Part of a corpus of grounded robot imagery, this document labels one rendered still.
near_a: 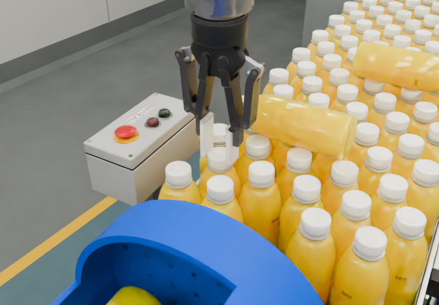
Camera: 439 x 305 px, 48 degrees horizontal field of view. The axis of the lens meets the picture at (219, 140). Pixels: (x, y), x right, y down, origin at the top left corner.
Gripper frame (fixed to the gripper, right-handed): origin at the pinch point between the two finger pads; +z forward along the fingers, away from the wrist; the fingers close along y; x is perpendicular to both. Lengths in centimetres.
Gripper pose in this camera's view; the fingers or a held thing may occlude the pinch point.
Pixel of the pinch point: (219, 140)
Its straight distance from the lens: 74.7
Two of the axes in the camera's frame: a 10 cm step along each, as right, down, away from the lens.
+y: 8.7, 2.7, -4.1
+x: 4.9, -4.9, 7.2
